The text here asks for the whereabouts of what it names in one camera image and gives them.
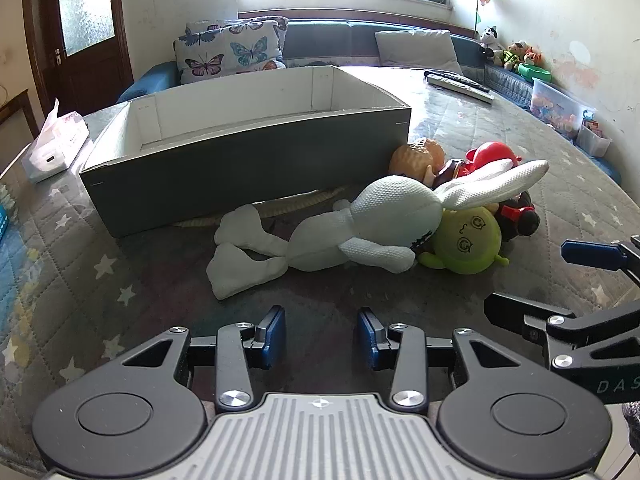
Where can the grey star quilted desktop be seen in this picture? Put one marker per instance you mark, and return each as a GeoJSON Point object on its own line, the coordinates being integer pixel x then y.
{"type": "Point", "coordinates": [150, 280]}

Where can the white remote control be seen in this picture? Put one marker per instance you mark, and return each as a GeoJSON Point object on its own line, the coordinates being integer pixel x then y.
{"type": "Point", "coordinates": [467, 91]}

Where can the brown wooden furniture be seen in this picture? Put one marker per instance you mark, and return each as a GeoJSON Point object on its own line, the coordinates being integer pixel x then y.
{"type": "Point", "coordinates": [20, 105]}

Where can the green alien toy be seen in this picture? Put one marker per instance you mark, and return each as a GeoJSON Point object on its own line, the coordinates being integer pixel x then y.
{"type": "Point", "coordinates": [465, 240]}

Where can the blue packet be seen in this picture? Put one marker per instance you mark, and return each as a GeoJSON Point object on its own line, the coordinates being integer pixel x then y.
{"type": "Point", "coordinates": [4, 212]}

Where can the brown-haired doll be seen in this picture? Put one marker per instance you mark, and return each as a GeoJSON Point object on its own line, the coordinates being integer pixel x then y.
{"type": "Point", "coordinates": [415, 157]}

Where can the grey cardboard box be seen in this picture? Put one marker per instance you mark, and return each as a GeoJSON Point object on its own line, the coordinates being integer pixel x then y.
{"type": "Point", "coordinates": [225, 170]}

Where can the large butterfly print pillow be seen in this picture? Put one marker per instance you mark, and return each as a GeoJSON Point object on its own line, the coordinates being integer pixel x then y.
{"type": "Point", "coordinates": [225, 52]}

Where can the brown wooden door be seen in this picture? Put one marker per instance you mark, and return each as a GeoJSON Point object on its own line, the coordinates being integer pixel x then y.
{"type": "Point", "coordinates": [95, 70]}

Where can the orange fox plush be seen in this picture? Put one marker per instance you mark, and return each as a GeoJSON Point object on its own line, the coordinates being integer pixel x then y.
{"type": "Point", "coordinates": [535, 56]}

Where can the small clear plastic box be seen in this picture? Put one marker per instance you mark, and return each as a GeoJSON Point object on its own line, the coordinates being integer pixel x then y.
{"type": "Point", "coordinates": [592, 141]}

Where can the red plastic toy figure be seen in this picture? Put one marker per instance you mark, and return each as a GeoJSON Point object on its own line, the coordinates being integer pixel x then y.
{"type": "Point", "coordinates": [487, 156]}

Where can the green plastic bowl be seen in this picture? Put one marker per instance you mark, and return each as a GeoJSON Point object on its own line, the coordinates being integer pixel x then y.
{"type": "Point", "coordinates": [535, 72]}

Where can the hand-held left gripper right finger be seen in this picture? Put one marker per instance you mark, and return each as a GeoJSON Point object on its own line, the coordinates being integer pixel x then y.
{"type": "Point", "coordinates": [365, 337]}

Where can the clear plastic toy container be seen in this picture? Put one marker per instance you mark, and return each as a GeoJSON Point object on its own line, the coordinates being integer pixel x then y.
{"type": "Point", "coordinates": [555, 105]}

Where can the black and white plush toy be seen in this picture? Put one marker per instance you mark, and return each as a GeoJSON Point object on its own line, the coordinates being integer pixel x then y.
{"type": "Point", "coordinates": [489, 42]}

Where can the black remote control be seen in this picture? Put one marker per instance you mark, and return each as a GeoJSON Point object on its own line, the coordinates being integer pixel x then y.
{"type": "Point", "coordinates": [452, 77]}

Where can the plain grey pillow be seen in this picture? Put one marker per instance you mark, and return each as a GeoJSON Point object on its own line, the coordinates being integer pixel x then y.
{"type": "Point", "coordinates": [417, 50]}

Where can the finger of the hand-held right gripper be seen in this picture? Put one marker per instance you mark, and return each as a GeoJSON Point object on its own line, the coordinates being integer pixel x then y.
{"type": "Point", "coordinates": [592, 255]}
{"type": "Point", "coordinates": [515, 310]}

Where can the white tissue pack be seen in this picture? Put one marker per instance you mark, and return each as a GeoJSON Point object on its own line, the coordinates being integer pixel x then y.
{"type": "Point", "coordinates": [52, 145]}

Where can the black and red toy figure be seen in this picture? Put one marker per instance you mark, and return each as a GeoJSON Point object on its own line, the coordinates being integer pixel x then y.
{"type": "Point", "coordinates": [522, 220]}

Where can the blue sofa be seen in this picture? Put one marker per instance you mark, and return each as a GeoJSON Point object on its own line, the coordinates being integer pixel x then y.
{"type": "Point", "coordinates": [325, 40]}

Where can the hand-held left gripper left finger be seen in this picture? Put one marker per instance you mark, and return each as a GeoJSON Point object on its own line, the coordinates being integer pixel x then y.
{"type": "Point", "coordinates": [276, 335]}

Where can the brown plush in green vest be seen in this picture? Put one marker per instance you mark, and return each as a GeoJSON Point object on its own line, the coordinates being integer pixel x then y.
{"type": "Point", "coordinates": [514, 56]}

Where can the white plush rabbit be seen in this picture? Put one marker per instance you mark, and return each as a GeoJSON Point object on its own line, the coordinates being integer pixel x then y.
{"type": "Point", "coordinates": [395, 210]}

